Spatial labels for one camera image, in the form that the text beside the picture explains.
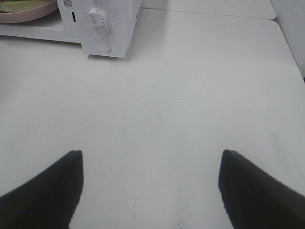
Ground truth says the white timer knob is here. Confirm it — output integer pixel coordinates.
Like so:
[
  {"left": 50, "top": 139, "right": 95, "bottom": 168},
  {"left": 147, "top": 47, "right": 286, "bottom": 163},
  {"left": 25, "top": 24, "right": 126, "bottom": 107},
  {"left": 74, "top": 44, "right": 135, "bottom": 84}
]
[{"left": 86, "top": 7, "right": 109, "bottom": 30}]

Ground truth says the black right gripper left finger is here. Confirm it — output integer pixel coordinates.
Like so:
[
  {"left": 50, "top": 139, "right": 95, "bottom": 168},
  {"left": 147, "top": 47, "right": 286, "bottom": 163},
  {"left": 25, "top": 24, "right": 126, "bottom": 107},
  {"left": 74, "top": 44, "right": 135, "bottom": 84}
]
[{"left": 0, "top": 150, "right": 84, "bottom": 229}]

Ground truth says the sandwich with lettuce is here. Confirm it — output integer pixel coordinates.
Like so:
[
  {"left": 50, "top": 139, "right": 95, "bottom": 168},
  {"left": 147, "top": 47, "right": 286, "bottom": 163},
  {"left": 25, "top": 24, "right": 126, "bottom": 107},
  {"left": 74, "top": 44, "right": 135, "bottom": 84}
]
[{"left": 0, "top": 0, "right": 55, "bottom": 13}]

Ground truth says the white warning label sticker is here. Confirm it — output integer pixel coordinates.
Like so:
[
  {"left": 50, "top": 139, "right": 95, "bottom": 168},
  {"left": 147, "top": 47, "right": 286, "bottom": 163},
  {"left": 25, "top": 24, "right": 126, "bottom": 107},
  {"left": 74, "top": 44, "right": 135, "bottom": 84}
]
[{"left": 62, "top": 0, "right": 73, "bottom": 9}]

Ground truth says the white microwave oven body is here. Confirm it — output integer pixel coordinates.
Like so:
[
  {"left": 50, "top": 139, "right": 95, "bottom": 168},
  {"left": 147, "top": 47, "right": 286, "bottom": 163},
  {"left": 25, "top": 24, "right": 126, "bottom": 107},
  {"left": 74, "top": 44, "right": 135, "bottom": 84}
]
[{"left": 0, "top": 0, "right": 142, "bottom": 58}]

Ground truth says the pink plate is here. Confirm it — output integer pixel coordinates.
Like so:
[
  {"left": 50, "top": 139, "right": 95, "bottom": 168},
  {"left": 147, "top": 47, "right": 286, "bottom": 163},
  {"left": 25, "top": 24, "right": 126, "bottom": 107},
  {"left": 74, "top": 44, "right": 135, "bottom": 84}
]
[{"left": 0, "top": 0, "right": 58, "bottom": 23}]

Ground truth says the round door release button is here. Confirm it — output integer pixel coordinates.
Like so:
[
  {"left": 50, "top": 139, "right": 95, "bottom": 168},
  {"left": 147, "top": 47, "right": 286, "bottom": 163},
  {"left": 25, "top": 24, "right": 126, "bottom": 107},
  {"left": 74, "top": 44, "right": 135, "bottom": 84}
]
[{"left": 93, "top": 38, "right": 112, "bottom": 53}]

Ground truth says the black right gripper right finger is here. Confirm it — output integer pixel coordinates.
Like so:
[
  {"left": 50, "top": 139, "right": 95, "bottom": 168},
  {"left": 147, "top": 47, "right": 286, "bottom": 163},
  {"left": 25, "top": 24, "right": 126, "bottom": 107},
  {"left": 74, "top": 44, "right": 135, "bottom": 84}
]
[{"left": 218, "top": 150, "right": 305, "bottom": 229}]

